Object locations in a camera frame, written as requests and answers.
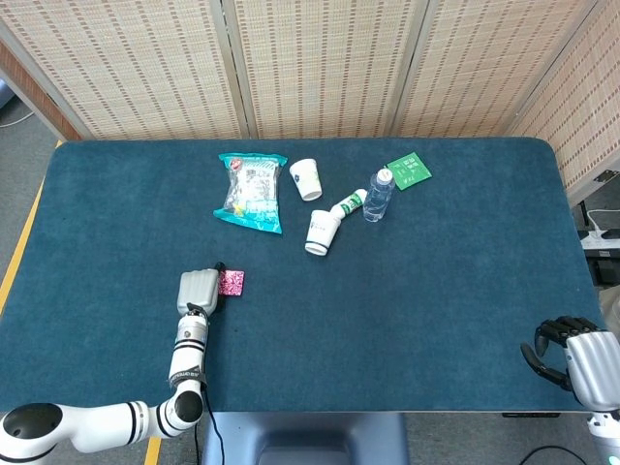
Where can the green white drink bottle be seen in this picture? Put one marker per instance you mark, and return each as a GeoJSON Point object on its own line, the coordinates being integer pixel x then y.
{"type": "Point", "coordinates": [351, 202]}

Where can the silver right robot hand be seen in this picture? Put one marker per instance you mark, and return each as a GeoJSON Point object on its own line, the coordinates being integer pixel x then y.
{"type": "Point", "coordinates": [593, 365]}

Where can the clear water bottle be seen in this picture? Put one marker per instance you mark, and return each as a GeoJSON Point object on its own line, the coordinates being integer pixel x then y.
{"type": "Point", "coordinates": [378, 198]}

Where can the green sachet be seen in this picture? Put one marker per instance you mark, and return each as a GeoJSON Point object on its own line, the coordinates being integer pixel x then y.
{"type": "Point", "coordinates": [412, 169]}

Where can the white power strip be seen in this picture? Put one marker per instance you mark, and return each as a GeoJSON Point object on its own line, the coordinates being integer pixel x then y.
{"type": "Point", "coordinates": [600, 237]}

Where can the teal snack bag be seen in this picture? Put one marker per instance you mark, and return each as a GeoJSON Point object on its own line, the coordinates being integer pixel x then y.
{"type": "Point", "coordinates": [252, 194]}

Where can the pink patterned tile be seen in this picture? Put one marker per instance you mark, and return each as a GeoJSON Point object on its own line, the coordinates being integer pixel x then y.
{"type": "Point", "coordinates": [233, 283]}

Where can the blue felt table cover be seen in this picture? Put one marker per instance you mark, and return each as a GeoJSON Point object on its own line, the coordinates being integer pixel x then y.
{"type": "Point", "coordinates": [387, 315]}

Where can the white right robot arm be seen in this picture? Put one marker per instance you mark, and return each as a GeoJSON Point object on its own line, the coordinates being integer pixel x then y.
{"type": "Point", "coordinates": [604, 436]}

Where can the woven bamboo screen panel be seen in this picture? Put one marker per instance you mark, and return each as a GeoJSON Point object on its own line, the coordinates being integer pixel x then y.
{"type": "Point", "coordinates": [121, 63]}
{"type": "Point", "coordinates": [319, 63]}
{"type": "Point", "coordinates": [591, 121]}
{"type": "Point", "coordinates": [484, 63]}

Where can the plain white paper cup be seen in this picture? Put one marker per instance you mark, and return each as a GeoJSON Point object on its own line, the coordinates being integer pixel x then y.
{"type": "Point", "coordinates": [306, 180]}

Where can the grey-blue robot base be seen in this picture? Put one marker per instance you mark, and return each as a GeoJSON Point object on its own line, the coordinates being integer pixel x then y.
{"type": "Point", "coordinates": [305, 436]}

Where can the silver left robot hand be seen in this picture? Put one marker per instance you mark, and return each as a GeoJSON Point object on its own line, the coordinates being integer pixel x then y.
{"type": "Point", "coordinates": [198, 290]}

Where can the brown wooden panel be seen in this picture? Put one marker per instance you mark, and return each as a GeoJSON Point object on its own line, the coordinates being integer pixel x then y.
{"type": "Point", "coordinates": [29, 87]}

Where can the blue-banded white paper cup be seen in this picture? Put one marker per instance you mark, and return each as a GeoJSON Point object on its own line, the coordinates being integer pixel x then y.
{"type": "Point", "coordinates": [320, 231]}

